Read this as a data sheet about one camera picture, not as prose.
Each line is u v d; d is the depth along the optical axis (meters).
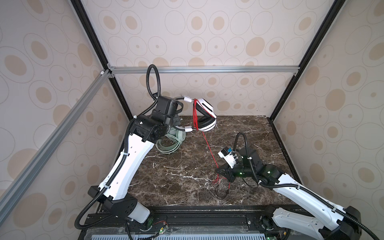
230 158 0.65
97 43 0.79
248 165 0.56
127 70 0.91
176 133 1.00
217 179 0.87
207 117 0.64
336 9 0.68
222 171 0.70
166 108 0.45
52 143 0.54
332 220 0.40
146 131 0.41
